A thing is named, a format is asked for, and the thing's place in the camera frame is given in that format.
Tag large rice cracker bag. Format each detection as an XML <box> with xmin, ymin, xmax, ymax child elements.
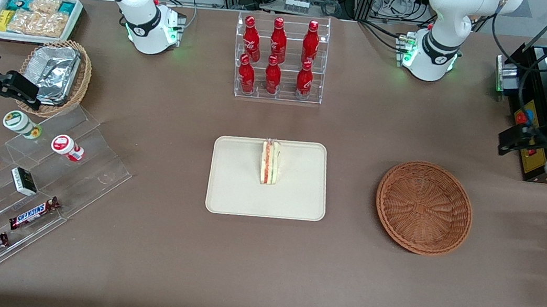
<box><xmin>7</xmin><ymin>7</ymin><xmax>69</xmax><ymax>39</ymax></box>

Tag clear acrylic bottle rack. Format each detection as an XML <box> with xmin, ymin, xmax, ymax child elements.
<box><xmin>227</xmin><ymin>6</ymin><xmax>333</xmax><ymax>108</ymax></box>

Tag clear acrylic stepped shelf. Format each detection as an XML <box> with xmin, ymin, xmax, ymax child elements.
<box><xmin>0</xmin><ymin>95</ymin><xmax>141</xmax><ymax>298</ymax></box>

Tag red soda bottle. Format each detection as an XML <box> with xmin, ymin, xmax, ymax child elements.
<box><xmin>262</xmin><ymin>54</ymin><xmax>284</xmax><ymax>95</ymax></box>
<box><xmin>236</xmin><ymin>53</ymin><xmax>259</xmax><ymax>95</ymax></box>
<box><xmin>268</xmin><ymin>17</ymin><xmax>291</xmax><ymax>64</ymax></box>
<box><xmin>300</xmin><ymin>19</ymin><xmax>323</xmax><ymax>67</ymax></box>
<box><xmin>294</xmin><ymin>60</ymin><xmax>315</xmax><ymax>101</ymax></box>
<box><xmin>240</xmin><ymin>15</ymin><xmax>265</xmax><ymax>63</ymax></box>

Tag silver foil tray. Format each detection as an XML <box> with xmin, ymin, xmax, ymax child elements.
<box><xmin>33</xmin><ymin>42</ymin><xmax>83</xmax><ymax>108</ymax></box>

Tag brown round wicker basket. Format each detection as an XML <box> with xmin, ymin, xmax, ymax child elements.
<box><xmin>369</xmin><ymin>156</ymin><xmax>479</xmax><ymax>261</ymax></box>

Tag small rice cracker bag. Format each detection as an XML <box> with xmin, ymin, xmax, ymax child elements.
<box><xmin>28</xmin><ymin>0</ymin><xmax>62</xmax><ymax>16</ymax></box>

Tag light tan wicker basket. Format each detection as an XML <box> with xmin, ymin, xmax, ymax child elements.
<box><xmin>14</xmin><ymin>34</ymin><xmax>96</xmax><ymax>123</ymax></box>

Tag red lid white cup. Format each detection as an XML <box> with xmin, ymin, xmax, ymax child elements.
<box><xmin>49</xmin><ymin>133</ymin><xmax>87</xmax><ymax>163</ymax></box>

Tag small black box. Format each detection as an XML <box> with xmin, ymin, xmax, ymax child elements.
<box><xmin>8</xmin><ymin>166</ymin><xmax>41</xmax><ymax>198</ymax></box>

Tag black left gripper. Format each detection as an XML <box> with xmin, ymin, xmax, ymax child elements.
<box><xmin>496</xmin><ymin>118</ymin><xmax>547</xmax><ymax>161</ymax></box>

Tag beige rectangular tray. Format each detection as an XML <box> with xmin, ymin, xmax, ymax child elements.
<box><xmin>204</xmin><ymin>129</ymin><xmax>335</xmax><ymax>228</ymax></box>

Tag triangular sandwich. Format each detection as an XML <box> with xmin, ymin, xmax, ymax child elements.
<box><xmin>257</xmin><ymin>138</ymin><xmax>283</xmax><ymax>187</ymax></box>

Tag green lid white cup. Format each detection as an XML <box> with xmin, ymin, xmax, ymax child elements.
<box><xmin>1</xmin><ymin>109</ymin><xmax>45</xmax><ymax>141</ymax></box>

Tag white power strip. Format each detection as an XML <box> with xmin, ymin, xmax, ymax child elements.
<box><xmin>283</xmin><ymin>0</ymin><xmax>310</xmax><ymax>15</ymax></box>

